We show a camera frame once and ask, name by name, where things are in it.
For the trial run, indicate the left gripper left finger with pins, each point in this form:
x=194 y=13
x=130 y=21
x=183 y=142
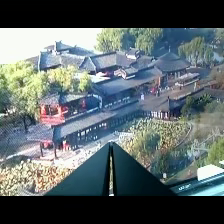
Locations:
x=88 y=176

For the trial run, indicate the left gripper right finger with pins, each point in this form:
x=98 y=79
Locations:
x=133 y=176

